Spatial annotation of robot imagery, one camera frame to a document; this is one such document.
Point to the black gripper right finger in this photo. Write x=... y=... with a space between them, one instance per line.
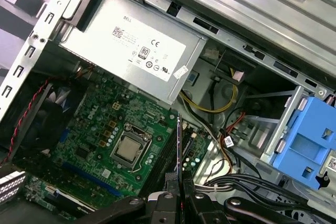
x=199 y=208

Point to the RAM slot with white clips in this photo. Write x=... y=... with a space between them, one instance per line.
x=169 y=155

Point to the silver metal disk bay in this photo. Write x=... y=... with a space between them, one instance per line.
x=284 y=121

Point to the white power supply label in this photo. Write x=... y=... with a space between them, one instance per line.
x=147 y=51

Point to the black case fan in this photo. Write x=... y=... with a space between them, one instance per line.
x=44 y=121

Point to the green Dell motherboard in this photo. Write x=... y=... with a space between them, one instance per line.
x=126 y=119

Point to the silver metal PC case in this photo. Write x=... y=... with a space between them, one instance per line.
x=39 y=32

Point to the black graphics card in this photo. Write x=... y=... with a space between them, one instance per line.
x=68 y=199

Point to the blue plastic disk carrier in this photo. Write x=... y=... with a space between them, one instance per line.
x=307 y=142

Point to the RAM slot with black clips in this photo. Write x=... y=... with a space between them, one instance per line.
x=161 y=155

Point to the silver CPU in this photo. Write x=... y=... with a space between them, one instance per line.
x=129 y=148

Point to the green RAM stick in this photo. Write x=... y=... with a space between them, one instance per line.
x=179 y=142

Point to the small white barcode sticker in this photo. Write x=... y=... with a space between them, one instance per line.
x=180 y=72

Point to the grey power supply unit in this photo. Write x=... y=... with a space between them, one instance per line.
x=99 y=11

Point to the metal socket cover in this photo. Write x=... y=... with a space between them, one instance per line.
x=137 y=132

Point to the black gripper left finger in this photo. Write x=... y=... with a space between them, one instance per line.
x=162 y=208

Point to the black plastic housing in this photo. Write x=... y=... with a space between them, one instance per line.
x=228 y=61

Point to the vented silver slot bracket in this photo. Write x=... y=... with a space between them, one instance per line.
x=11 y=184

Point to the white four pin connector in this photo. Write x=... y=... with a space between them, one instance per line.
x=116 y=106

